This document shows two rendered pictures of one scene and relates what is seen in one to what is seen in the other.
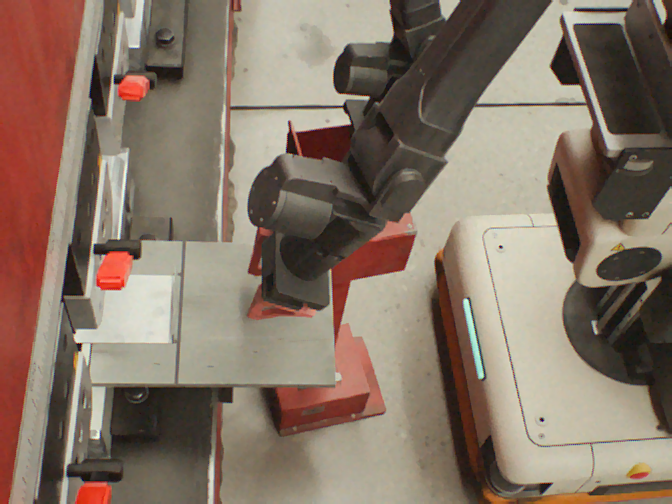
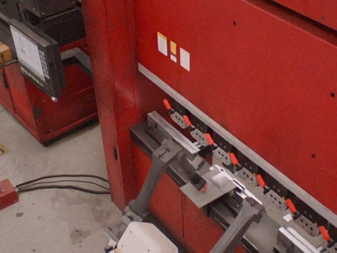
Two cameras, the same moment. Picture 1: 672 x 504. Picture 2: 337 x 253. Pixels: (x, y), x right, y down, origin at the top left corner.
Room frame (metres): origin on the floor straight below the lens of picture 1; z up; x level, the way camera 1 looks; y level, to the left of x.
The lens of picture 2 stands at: (2.21, -0.80, 3.02)
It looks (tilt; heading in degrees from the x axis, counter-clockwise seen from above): 39 degrees down; 158
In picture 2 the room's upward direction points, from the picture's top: 2 degrees counter-clockwise
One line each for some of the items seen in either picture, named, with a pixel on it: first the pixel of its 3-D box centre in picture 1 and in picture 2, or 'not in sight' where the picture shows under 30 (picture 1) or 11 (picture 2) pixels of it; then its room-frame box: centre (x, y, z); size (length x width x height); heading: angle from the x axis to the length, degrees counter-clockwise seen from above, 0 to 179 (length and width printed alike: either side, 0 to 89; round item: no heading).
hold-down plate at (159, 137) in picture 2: not in sight; (160, 140); (-0.14, 0.08, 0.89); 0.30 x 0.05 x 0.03; 12
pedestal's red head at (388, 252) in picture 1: (348, 197); not in sight; (0.83, 0.00, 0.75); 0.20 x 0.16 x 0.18; 25
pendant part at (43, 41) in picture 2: not in sight; (39, 55); (-0.62, -0.51, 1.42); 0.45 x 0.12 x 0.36; 18
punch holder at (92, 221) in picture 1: (49, 221); (227, 146); (0.41, 0.26, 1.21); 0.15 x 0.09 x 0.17; 12
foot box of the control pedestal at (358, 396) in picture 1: (325, 374); not in sight; (0.85, -0.03, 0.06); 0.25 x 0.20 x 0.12; 115
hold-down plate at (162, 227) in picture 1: (144, 322); (224, 197); (0.48, 0.22, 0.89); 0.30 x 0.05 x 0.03; 12
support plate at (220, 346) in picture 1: (216, 311); (207, 187); (0.46, 0.12, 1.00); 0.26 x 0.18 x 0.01; 102
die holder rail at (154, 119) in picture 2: not in sight; (172, 136); (-0.10, 0.15, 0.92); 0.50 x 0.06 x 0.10; 12
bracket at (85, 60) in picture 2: not in sight; (76, 68); (-0.78, -0.27, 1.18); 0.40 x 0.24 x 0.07; 12
